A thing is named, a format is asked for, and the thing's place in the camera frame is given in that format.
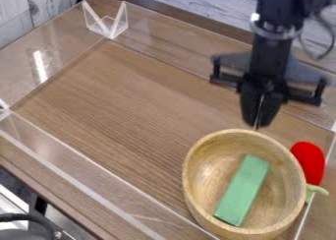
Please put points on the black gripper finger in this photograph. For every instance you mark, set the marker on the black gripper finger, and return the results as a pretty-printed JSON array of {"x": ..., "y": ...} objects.
[
  {"x": 250, "y": 97},
  {"x": 272, "y": 102}
]

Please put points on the black metal table bracket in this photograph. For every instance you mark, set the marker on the black metal table bracket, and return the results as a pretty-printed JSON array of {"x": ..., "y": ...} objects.
[{"x": 42, "y": 226}]

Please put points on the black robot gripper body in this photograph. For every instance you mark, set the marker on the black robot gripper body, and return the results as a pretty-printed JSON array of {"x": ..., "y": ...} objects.
[{"x": 270, "y": 70}]

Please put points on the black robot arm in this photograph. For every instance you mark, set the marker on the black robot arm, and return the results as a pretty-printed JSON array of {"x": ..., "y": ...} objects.
[{"x": 278, "y": 21}]

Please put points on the brown wooden bowl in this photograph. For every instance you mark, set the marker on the brown wooden bowl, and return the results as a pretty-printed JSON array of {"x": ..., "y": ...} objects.
[{"x": 209, "y": 165}]

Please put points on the red plush strawberry toy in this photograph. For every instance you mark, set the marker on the red plush strawberry toy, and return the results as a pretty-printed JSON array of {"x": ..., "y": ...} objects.
[{"x": 310, "y": 159}]

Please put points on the clear acrylic corner bracket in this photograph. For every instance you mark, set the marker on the clear acrylic corner bracket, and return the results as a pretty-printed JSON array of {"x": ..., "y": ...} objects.
[{"x": 106, "y": 26}]

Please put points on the green rectangular block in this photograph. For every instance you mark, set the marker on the green rectangular block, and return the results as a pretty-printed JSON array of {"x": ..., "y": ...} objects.
[{"x": 242, "y": 190}]

